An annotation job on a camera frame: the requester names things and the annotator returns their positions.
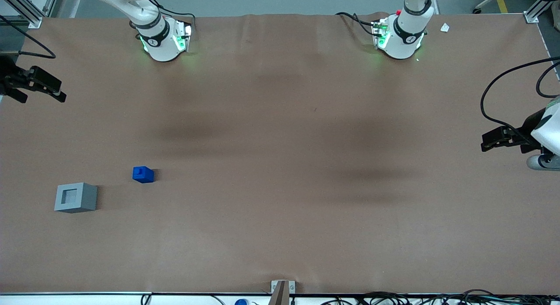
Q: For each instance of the gray square base block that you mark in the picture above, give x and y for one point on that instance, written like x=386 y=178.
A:
x=85 y=198

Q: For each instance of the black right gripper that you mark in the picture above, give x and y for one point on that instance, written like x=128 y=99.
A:
x=9 y=80

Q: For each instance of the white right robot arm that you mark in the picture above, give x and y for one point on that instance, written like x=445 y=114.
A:
x=162 y=47

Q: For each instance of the blue plastic part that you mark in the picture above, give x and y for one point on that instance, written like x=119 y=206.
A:
x=143 y=175

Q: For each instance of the white stand leg with caster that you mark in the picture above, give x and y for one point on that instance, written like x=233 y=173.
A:
x=494 y=1

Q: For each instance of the aluminium corner profile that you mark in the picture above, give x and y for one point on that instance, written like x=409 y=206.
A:
x=536 y=12

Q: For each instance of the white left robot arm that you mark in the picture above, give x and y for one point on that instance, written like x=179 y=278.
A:
x=400 y=44

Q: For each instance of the white paper scrap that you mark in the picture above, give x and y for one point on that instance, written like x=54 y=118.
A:
x=445 y=27

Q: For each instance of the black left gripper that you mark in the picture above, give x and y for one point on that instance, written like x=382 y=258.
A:
x=527 y=129

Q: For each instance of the blue round cap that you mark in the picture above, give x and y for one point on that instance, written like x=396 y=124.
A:
x=241 y=302

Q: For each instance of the aluminium frame profile with bracket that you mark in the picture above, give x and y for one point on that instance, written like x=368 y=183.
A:
x=26 y=14

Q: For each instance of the aluminium frame upright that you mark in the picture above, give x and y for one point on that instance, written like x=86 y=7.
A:
x=51 y=1

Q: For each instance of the metal table edge bracket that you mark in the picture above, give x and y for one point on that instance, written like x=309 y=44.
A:
x=292 y=286

